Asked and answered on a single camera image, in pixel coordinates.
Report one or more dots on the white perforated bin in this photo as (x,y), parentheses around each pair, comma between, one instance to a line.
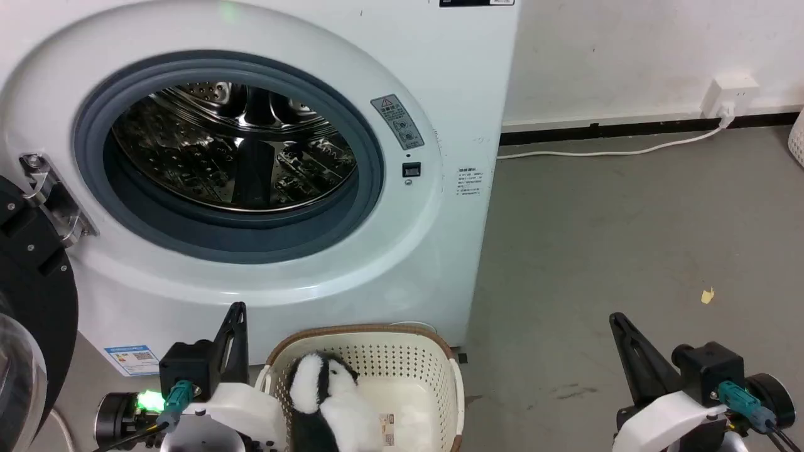
(798,141)

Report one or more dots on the white wall socket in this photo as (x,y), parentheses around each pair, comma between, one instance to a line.
(728,94)

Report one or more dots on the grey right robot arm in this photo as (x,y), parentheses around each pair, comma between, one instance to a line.
(735,442)

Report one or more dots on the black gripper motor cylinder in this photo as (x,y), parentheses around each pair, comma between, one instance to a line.
(776,395)
(116,414)

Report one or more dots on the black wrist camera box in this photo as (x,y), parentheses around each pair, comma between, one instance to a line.
(713,370)
(185,367)

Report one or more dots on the black and white plush toy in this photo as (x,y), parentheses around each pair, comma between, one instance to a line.
(336,408)

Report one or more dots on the steel washing machine drum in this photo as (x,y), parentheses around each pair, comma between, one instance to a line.
(232,150)

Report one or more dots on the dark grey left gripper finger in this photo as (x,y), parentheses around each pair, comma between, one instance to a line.
(232,345)

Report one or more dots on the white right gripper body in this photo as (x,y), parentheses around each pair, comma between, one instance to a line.
(669,420)

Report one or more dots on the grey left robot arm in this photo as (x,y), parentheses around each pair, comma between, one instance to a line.
(201,441)

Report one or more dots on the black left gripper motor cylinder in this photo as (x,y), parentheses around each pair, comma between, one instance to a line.
(116,414)

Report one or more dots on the metal door hinge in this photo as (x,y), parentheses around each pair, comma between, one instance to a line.
(59,204)

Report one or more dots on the black round washing machine door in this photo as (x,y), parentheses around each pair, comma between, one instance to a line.
(38,295)

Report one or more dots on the white laundry basket brown rim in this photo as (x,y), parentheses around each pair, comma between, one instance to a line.
(408,370)

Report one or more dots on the black door latch socket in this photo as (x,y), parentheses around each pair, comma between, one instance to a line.
(411,169)

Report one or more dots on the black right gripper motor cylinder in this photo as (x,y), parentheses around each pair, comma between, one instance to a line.
(776,395)

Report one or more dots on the white front-load washing machine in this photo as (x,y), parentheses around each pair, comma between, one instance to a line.
(433,75)

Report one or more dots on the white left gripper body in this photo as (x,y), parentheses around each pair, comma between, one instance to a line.
(248,408)

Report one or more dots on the blue energy label sticker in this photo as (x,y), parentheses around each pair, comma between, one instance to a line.
(133,360)

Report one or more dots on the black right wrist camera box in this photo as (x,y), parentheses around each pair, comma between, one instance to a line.
(713,370)

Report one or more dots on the yellow paper scrap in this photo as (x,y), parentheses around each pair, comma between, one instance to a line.
(708,295)

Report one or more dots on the grey warning sticker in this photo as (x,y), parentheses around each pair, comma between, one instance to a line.
(397,122)

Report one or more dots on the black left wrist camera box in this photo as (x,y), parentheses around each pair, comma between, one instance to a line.
(185,367)

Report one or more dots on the grey rubber door gasket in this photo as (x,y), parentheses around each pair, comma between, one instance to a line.
(370,169)

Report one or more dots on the black baseboard strip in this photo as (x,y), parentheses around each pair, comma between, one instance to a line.
(628,129)

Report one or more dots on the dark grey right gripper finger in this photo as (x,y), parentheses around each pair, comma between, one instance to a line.
(644,364)

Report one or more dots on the small white text sticker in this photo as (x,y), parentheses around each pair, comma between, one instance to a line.
(469,181)

